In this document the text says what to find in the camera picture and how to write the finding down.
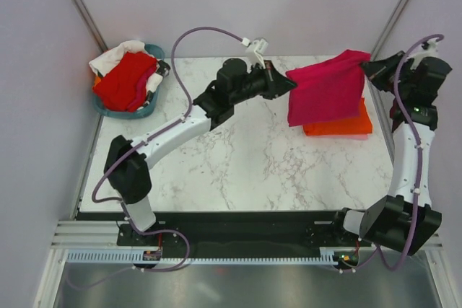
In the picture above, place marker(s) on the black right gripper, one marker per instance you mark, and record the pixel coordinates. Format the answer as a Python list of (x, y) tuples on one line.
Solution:
[(377, 71)]

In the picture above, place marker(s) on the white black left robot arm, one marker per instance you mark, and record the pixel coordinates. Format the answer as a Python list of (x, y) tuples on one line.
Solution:
[(129, 160)]

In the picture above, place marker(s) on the aluminium frame rail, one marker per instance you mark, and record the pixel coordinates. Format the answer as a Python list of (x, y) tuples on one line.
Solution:
[(83, 232)]

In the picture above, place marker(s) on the white slotted cable duct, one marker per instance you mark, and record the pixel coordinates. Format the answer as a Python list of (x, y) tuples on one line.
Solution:
[(320, 256)]

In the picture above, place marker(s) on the teal laundry basket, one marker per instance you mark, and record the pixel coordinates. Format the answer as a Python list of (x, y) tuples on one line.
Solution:
[(126, 113)]

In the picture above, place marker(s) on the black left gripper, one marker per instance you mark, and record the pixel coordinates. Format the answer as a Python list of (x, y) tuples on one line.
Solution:
[(276, 84)]

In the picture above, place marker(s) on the left aluminium corner post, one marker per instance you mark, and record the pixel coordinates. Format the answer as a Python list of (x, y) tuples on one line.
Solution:
[(90, 24)]

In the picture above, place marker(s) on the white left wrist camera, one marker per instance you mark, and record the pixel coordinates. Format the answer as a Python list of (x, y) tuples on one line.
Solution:
[(255, 49)]

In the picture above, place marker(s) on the magenta t shirt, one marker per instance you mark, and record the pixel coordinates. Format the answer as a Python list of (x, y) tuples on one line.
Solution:
[(327, 91)]

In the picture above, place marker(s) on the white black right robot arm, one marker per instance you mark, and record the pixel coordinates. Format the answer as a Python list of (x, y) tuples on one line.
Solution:
[(404, 218)]

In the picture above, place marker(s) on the folded orange t shirt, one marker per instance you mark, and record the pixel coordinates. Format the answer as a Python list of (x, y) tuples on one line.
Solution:
[(359, 125)]

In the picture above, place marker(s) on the aluminium corner post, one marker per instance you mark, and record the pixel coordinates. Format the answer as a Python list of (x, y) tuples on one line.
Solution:
[(90, 24), (389, 26)]

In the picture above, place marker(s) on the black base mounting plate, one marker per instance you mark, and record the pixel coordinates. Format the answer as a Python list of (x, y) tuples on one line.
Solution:
[(334, 217)]

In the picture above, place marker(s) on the white black t shirt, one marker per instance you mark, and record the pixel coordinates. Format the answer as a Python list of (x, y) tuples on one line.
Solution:
[(115, 55)]

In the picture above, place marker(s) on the right aluminium corner post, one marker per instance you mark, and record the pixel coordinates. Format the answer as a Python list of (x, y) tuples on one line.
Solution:
[(389, 26)]

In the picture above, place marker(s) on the red t shirt in basket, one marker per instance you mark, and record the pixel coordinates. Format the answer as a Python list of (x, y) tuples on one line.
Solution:
[(123, 89)]

